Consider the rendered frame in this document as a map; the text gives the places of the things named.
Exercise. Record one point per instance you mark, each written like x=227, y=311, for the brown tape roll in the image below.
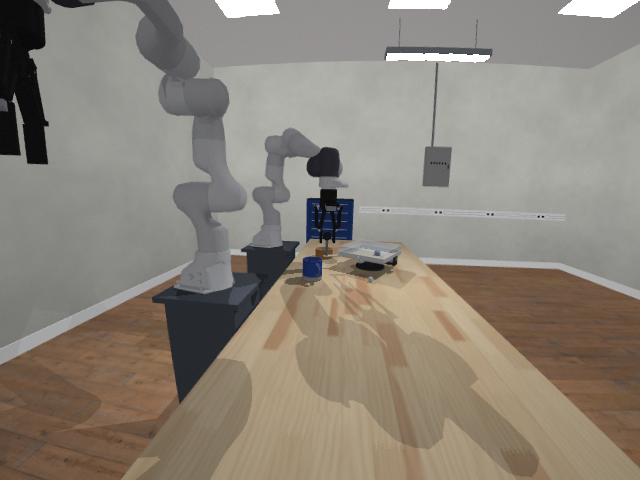
x=320, y=251

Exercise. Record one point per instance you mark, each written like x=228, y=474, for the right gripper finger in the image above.
x=9, y=140
x=30, y=104

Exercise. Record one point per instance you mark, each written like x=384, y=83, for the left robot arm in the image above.
x=323, y=163

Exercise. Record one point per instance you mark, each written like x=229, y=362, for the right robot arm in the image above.
x=201, y=98

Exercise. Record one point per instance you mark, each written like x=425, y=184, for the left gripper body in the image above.
x=327, y=195

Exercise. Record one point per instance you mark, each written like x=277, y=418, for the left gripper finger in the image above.
x=335, y=227
x=319, y=227

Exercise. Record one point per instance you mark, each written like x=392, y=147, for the blue mug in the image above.
x=312, y=268

